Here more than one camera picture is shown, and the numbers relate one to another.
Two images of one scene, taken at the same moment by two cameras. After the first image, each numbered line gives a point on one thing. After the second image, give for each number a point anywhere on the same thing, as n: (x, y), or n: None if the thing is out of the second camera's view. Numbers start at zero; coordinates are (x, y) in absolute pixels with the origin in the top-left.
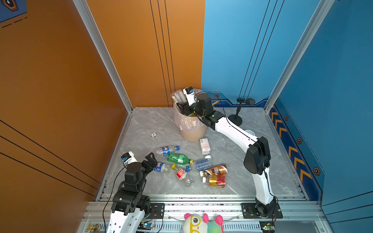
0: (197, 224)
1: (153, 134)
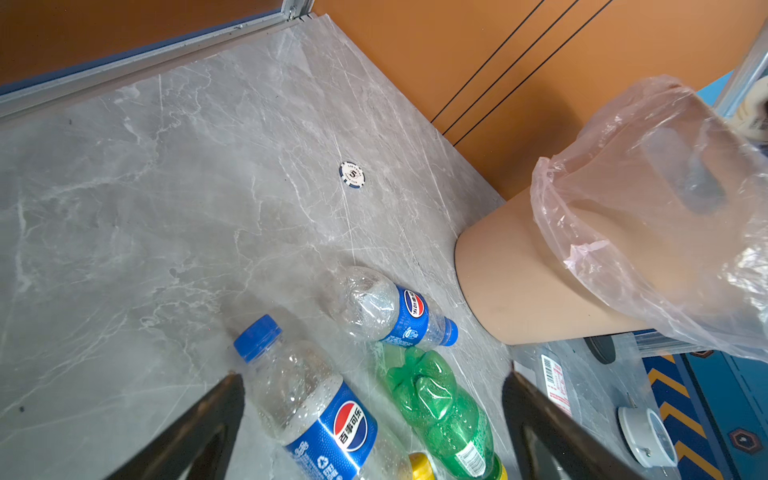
0: None
1: (352, 174)
